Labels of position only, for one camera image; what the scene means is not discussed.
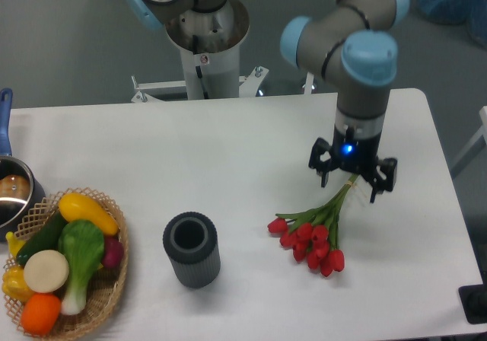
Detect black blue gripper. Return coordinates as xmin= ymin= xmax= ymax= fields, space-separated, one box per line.
xmin=308 ymin=127 xmax=398 ymax=203

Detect red tulip bouquet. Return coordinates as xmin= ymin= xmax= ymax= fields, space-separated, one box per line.
xmin=267 ymin=174 xmax=358 ymax=277

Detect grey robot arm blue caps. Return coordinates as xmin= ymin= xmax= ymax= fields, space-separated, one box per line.
xmin=126 ymin=0 xmax=409 ymax=195

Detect dark grey ribbed vase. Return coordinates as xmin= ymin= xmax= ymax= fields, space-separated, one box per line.
xmin=162 ymin=212 xmax=221 ymax=288

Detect black box at table edge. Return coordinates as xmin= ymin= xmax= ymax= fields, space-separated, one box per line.
xmin=458 ymin=285 xmax=486 ymax=324

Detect blue plastic bag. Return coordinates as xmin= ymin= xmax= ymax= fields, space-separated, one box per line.
xmin=413 ymin=0 xmax=486 ymax=48

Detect purple red radish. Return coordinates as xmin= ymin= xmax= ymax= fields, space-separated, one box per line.
xmin=101 ymin=237 xmax=124 ymax=269

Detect green bok choy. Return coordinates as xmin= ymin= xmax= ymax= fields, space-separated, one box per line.
xmin=58 ymin=219 xmax=104 ymax=316

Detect yellow squash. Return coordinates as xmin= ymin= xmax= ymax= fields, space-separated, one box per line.
xmin=58 ymin=193 xmax=119 ymax=236

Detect dark green cucumber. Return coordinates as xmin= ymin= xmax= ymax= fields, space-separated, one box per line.
xmin=15 ymin=212 xmax=68 ymax=266

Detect cream round radish slice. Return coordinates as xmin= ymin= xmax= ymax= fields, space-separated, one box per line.
xmin=24 ymin=250 xmax=69 ymax=293

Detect yellow banana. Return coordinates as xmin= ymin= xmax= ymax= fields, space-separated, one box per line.
xmin=5 ymin=231 xmax=26 ymax=258

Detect orange fruit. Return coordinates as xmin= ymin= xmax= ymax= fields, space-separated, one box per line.
xmin=21 ymin=293 xmax=61 ymax=336

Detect yellow bell pepper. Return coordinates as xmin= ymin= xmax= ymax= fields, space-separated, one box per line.
xmin=2 ymin=266 xmax=35 ymax=303

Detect white furniture frame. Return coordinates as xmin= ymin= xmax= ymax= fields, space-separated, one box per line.
xmin=450 ymin=106 xmax=486 ymax=179

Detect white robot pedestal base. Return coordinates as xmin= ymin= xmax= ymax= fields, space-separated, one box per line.
xmin=132 ymin=0 xmax=269 ymax=103

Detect steel saucepan blue handle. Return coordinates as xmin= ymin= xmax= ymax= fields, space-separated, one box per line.
xmin=1 ymin=88 xmax=45 ymax=242

